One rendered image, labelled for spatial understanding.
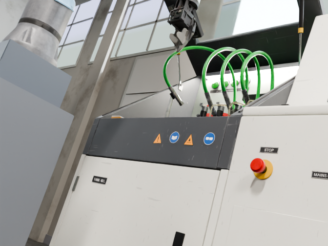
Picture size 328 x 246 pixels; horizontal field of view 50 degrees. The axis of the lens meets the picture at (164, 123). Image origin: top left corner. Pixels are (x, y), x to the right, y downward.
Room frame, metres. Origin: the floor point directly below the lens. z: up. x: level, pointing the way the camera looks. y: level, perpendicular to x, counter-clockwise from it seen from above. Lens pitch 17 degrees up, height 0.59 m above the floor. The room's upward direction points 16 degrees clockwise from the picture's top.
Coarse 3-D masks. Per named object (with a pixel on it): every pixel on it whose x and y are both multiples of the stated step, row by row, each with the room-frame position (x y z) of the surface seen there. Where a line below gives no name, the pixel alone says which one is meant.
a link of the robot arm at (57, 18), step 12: (36, 0) 0.81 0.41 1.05; (48, 0) 0.81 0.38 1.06; (60, 0) 0.82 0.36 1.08; (72, 0) 0.85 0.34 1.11; (24, 12) 0.82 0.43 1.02; (36, 12) 0.81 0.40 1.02; (48, 12) 0.81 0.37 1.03; (60, 12) 0.83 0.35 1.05; (72, 12) 0.88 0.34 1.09; (48, 24) 0.82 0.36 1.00; (60, 24) 0.84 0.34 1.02
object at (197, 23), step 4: (192, 12) 1.16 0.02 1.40; (196, 16) 1.18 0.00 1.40; (196, 20) 1.18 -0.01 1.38; (196, 24) 1.19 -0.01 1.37; (200, 24) 1.20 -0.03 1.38; (196, 28) 1.21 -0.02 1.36; (200, 28) 1.21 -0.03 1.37; (196, 32) 1.22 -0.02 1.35; (200, 32) 1.21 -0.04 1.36; (192, 36) 1.25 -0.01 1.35; (196, 36) 1.23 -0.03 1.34; (200, 36) 1.23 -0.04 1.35
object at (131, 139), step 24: (120, 120) 1.30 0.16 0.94; (144, 120) 1.20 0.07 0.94; (168, 120) 1.12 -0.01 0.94; (192, 120) 1.04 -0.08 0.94; (216, 120) 0.98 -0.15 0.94; (96, 144) 1.37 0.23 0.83; (120, 144) 1.26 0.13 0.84; (144, 144) 1.17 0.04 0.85; (168, 144) 1.09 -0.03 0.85; (216, 144) 0.96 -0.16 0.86; (216, 168) 0.95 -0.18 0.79
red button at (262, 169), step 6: (252, 162) 0.83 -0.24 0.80; (258, 162) 0.82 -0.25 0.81; (264, 162) 0.82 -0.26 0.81; (270, 162) 0.84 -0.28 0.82; (252, 168) 0.83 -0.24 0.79; (258, 168) 0.81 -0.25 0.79; (264, 168) 0.82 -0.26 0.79; (270, 168) 0.83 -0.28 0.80; (258, 174) 0.85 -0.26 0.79; (264, 174) 0.84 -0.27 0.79; (270, 174) 0.83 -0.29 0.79
